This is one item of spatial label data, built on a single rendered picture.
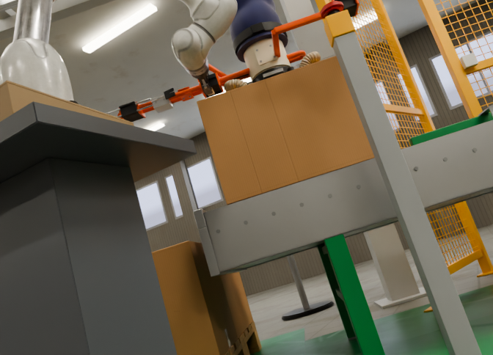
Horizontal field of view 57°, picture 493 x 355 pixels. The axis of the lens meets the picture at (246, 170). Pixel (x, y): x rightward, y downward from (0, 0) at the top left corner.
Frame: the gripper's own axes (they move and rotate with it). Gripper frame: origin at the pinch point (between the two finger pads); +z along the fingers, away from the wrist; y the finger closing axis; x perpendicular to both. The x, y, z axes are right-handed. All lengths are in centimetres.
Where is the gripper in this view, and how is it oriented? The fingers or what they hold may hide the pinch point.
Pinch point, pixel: (208, 86)
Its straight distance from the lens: 192.8
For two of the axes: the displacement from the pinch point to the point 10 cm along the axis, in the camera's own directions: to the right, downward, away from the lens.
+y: 2.9, 9.3, -2.3
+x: 9.5, -3.1, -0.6
